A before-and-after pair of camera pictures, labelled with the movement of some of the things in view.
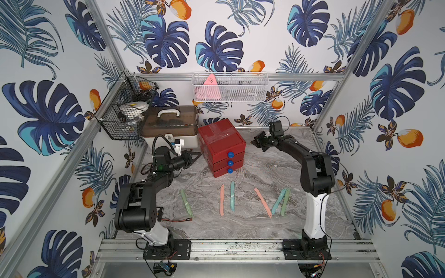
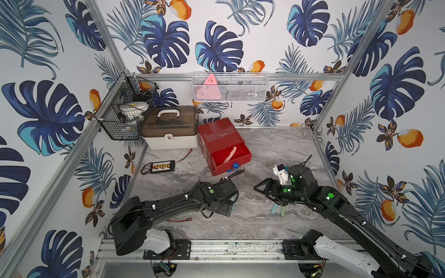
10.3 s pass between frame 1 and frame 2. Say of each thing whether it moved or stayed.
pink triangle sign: stayed
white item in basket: stayed
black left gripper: moved
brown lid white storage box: stayed
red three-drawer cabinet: stayed
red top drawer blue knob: moved
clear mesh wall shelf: stayed
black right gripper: moved
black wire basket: stayed
